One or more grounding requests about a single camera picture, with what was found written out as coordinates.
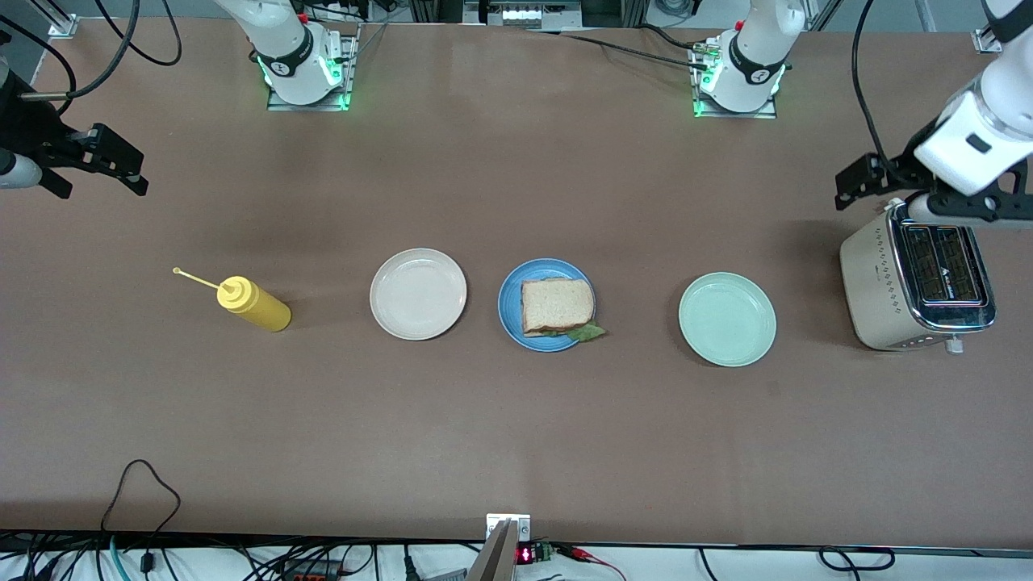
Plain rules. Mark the green lettuce leaf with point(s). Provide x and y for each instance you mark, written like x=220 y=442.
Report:
x=587 y=332

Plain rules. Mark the grey control box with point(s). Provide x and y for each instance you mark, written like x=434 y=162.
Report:
x=524 y=14

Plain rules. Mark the beige round plate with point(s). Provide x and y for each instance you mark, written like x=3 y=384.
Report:
x=418 y=294

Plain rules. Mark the metal table corner bracket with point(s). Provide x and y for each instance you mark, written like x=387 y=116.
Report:
x=63 y=27
x=984 y=40

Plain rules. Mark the pale green round plate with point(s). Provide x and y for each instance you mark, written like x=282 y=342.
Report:
x=726 y=319

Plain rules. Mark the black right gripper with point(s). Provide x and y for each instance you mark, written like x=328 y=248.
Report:
x=31 y=129

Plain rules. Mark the grey aluminium post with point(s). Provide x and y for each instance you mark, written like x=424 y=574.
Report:
x=492 y=558

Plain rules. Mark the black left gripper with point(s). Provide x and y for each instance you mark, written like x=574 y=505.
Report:
x=902 y=167

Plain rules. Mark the beige chrome toaster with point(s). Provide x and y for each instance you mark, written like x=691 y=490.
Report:
x=876 y=282

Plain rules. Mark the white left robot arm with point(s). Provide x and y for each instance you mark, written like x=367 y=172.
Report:
x=1001 y=105

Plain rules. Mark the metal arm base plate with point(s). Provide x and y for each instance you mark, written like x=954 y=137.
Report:
x=290 y=106
x=738 y=114

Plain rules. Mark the yellow mustard squeeze bottle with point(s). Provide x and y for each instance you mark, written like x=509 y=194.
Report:
x=254 y=305

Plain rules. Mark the brown toasted bread slice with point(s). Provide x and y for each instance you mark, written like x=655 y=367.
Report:
x=557 y=303

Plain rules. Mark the blue round plate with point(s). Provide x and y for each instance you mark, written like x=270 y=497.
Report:
x=510 y=307

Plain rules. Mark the metal table edge bracket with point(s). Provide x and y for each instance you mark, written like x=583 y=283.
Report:
x=520 y=528

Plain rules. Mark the small red display module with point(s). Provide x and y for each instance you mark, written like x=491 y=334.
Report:
x=526 y=555

